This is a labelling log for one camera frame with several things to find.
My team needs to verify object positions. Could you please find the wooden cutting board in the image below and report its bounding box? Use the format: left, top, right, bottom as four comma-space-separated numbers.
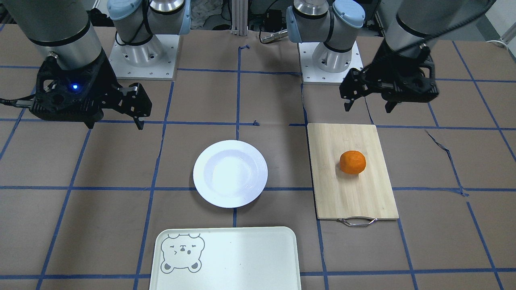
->
307, 123, 399, 226

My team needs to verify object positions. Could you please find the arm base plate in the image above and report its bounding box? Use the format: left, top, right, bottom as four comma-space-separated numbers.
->
108, 35, 181, 81
298, 42, 363, 85

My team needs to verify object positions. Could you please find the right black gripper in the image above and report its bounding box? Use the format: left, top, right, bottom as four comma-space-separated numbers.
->
30, 52, 152, 130

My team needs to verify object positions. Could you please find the white round plate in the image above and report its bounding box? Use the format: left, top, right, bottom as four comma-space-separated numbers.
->
192, 140, 268, 209

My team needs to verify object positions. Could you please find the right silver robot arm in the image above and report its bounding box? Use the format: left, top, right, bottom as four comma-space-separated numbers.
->
1, 0, 191, 130

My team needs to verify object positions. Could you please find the cream bear tray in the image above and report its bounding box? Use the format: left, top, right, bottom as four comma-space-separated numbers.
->
149, 226, 302, 290

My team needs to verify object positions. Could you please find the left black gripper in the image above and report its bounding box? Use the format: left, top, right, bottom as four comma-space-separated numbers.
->
339, 42, 440, 114

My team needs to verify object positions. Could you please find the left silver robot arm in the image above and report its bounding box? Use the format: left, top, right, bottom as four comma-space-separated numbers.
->
286, 0, 495, 113

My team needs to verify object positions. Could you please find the orange fruit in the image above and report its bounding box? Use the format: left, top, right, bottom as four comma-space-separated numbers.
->
339, 150, 367, 175

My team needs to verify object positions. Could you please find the aluminium frame post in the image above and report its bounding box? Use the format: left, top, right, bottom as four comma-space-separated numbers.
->
231, 0, 249, 37

